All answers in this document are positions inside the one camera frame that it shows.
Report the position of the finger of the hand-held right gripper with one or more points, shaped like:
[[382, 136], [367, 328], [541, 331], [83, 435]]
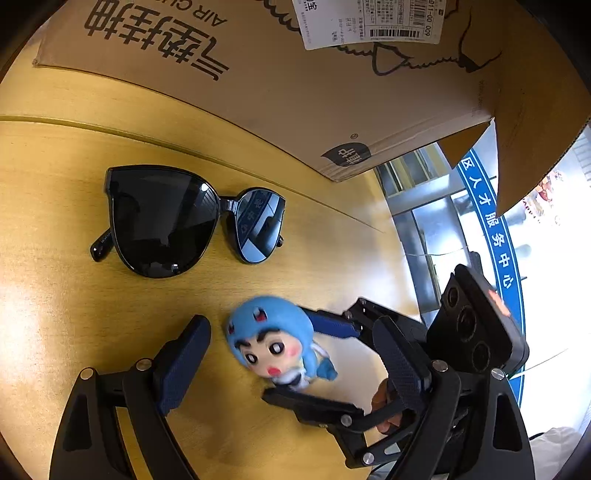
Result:
[[318, 408], [337, 325]]

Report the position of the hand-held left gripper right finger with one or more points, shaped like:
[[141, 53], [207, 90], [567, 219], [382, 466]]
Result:
[[401, 364]]

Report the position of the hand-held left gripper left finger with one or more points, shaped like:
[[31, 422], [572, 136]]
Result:
[[182, 364]]

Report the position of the blue hooded cartoon figurine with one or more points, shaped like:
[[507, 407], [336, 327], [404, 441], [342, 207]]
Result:
[[268, 327]]

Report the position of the brown cardboard box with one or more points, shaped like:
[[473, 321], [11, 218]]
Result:
[[277, 92]]

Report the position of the wooden desktop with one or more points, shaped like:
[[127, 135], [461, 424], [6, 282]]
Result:
[[69, 300]]

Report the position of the person's right hand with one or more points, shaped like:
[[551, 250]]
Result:
[[381, 397]]

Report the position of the blue banner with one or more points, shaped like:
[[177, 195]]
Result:
[[489, 217]]

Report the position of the black sunglasses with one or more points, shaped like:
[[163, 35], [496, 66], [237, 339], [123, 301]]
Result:
[[161, 221]]

